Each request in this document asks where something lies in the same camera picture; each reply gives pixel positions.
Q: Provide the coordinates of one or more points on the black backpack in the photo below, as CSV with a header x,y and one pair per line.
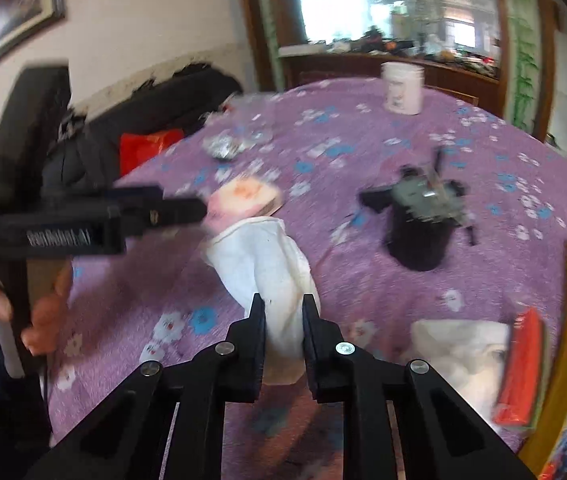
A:
x,y
88,155

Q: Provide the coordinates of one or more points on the foil blister pack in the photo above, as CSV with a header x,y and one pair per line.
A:
x,y
224,146

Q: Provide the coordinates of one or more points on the red plastic bag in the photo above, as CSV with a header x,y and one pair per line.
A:
x,y
136,149

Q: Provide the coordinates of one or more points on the pink tissue pack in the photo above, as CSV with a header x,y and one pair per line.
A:
x,y
242,198

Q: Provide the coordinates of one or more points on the purple floral tablecloth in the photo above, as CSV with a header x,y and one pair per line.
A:
x,y
161,300

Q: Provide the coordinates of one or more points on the red green sponge pack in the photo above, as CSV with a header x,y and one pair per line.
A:
x,y
523,389

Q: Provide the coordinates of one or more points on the white towel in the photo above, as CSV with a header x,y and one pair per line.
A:
x,y
469,355

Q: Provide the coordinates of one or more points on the operator left hand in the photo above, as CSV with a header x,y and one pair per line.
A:
x,y
47,315

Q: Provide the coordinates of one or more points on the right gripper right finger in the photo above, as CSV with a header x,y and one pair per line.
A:
x,y
399,421

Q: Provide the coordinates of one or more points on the white plastic jar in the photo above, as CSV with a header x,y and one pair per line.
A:
x,y
403,84

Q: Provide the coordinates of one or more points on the clear plastic cup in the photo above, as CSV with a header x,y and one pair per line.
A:
x,y
253,117

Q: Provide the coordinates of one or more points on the black electric motor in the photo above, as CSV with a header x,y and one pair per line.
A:
x,y
424,210

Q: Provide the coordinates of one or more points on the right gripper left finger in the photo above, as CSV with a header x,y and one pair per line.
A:
x,y
166,421

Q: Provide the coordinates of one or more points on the white cloth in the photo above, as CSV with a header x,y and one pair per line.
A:
x,y
256,256

